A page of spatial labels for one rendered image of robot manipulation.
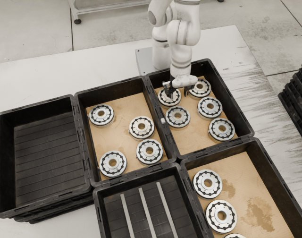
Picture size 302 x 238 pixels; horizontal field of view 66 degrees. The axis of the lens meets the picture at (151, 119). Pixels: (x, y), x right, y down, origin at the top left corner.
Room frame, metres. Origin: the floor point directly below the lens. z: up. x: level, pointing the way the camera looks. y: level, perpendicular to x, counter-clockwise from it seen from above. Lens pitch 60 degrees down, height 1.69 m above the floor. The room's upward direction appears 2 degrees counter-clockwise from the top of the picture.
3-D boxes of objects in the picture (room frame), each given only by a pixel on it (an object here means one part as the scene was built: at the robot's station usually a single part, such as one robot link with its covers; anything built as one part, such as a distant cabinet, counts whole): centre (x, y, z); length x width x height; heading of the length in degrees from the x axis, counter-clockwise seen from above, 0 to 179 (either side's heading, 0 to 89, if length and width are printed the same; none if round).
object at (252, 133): (0.49, -0.18, 0.92); 0.40 x 0.30 x 0.02; 16
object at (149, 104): (0.41, 0.11, 0.87); 0.40 x 0.30 x 0.11; 16
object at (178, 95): (0.58, -0.08, 0.86); 0.10 x 0.10 x 0.01
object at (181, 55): (0.58, -0.10, 1.15); 0.09 x 0.07 x 0.15; 73
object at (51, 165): (0.33, 0.40, 0.87); 0.40 x 0.30 x 0.11; 16
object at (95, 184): (0.41, 0.11, 0.92); 0.40 x 0.30 x 0.02; 16
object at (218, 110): (0.51, -0.25, 0.86); 0.10 x 0.10 x 0.01
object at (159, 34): (0.84, -0.07, 1.04); 0.09 x 0.09 x 0.17; 35
